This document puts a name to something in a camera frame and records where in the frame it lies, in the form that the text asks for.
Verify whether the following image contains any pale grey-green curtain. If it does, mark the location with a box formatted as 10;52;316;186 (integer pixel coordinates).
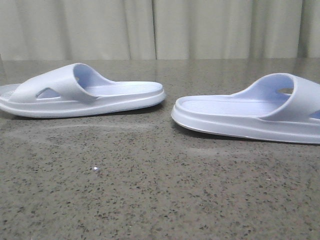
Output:
0;0;320;60

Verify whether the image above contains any light blue slipper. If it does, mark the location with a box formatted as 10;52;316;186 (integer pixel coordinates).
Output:
171;73;320;144
0;63;166;118

